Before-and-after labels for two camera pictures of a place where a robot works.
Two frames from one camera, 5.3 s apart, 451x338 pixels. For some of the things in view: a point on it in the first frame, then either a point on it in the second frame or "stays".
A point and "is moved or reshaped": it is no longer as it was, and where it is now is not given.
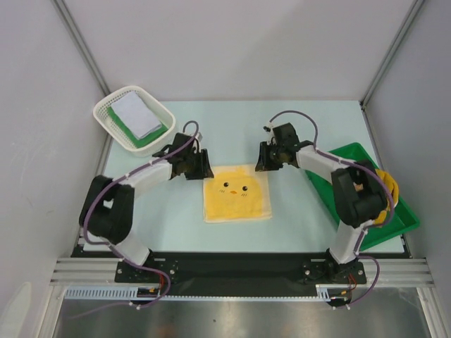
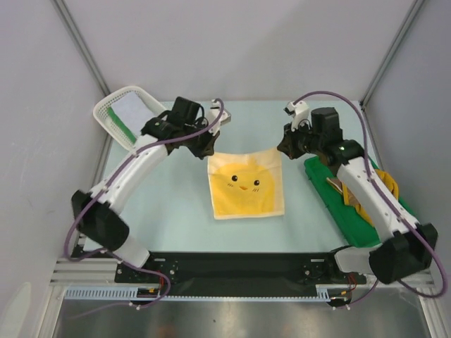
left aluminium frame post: x=61 y=6 stays
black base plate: x=240 y=274 stays
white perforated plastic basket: x=137 y=120 stays
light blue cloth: x=137 y=115 stays
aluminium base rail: x=410 y=272 stays
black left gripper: x=204 y=170 -> x=207 y=148
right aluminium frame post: x=415 y=8 stays
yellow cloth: x=236 y=193 is moved or reshaped
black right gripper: x=267 y=153 -> x=289 y=144
